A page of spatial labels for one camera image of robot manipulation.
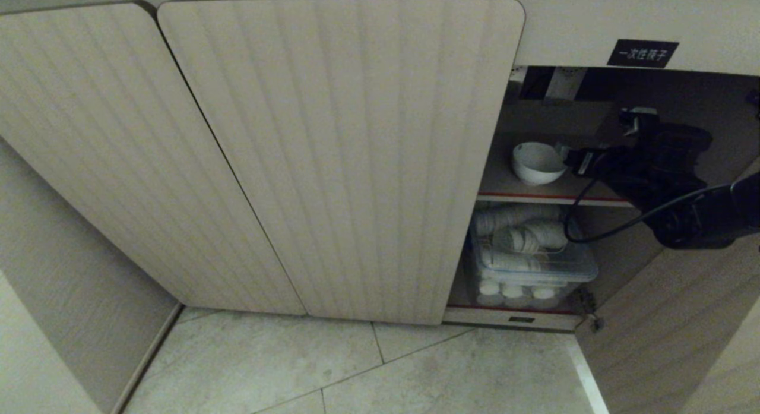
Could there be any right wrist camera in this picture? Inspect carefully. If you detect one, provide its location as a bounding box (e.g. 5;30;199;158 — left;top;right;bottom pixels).
619;107;661;137

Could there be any clear plastic storage bin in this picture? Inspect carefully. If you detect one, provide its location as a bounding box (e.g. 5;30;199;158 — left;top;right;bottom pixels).
468;222;600;311

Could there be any metal door hinge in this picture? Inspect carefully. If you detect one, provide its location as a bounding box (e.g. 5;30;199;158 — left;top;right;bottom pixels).
578;288;606;335

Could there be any beige wooden cabinet door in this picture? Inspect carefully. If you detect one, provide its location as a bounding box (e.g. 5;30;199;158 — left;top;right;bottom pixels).
575;159;760;414
157;0;527;326
0;1;307;317

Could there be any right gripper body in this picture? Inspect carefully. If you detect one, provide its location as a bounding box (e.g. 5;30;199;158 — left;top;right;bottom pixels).
564;144;639;184

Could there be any beige wooden cabinet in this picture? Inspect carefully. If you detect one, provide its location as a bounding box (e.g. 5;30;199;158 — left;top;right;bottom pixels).
0;0;760;414

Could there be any cabinet shelf board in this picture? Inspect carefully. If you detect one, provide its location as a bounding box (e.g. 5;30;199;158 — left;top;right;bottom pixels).
477;191;635;208

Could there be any white ceramic bowl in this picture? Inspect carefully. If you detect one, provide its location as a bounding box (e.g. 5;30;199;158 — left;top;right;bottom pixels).
512;142;568;186

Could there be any black label with white print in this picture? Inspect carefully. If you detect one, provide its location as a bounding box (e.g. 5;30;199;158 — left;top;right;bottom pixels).
607;39;680;69

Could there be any black cable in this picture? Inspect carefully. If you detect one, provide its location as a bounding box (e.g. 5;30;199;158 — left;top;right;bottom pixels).
563;175;737;244

